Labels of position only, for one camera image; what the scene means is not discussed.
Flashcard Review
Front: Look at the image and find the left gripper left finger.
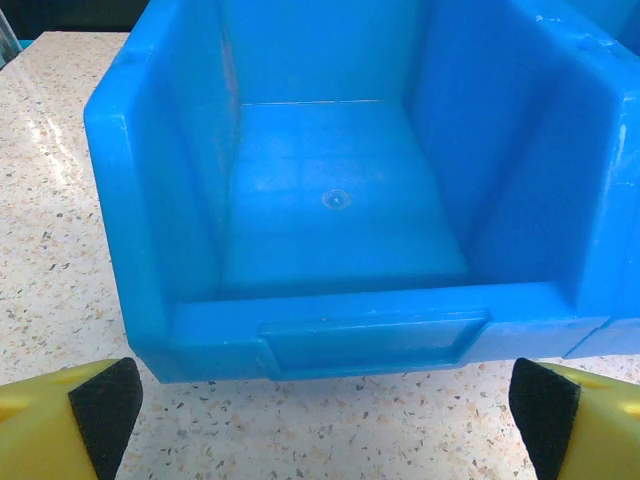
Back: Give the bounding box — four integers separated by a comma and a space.
0, 357, 144, 480

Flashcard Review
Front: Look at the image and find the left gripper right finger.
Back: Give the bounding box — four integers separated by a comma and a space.
508, 357, 640, 480

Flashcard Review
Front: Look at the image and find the blue printed side panel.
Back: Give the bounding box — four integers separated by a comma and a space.
0, 9, 24, 69

